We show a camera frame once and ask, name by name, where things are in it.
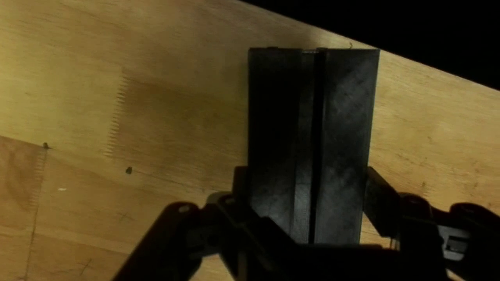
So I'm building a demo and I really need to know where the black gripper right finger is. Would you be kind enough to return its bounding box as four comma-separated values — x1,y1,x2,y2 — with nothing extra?
362,166,500,281

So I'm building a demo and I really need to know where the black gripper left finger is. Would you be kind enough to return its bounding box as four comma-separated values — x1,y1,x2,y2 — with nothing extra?
111,164,298,281

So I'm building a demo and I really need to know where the black grooved track piece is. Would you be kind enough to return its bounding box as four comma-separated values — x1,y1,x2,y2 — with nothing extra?
247,47,381,247

